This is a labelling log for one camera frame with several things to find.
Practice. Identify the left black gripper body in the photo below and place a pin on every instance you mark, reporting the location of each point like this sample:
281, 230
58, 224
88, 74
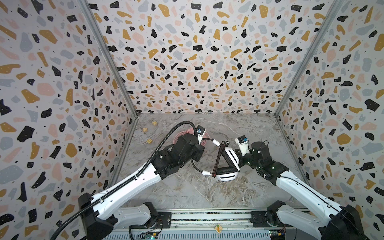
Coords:
197, 154

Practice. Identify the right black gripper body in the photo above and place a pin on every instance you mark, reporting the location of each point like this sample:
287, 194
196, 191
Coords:
240, 157

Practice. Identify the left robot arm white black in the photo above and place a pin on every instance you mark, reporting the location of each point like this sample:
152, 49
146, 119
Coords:
102, 212

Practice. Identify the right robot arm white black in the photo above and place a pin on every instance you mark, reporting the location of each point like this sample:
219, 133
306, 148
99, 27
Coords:
326, 219

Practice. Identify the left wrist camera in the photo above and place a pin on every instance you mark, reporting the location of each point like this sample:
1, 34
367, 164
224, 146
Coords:
200, 132

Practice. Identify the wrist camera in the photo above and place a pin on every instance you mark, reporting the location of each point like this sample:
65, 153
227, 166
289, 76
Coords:
243, 144
200, 132

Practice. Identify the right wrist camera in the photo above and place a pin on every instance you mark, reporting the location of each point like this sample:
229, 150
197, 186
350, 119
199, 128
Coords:
243, 144

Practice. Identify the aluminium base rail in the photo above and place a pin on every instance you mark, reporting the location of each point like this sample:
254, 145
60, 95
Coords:
200, 225

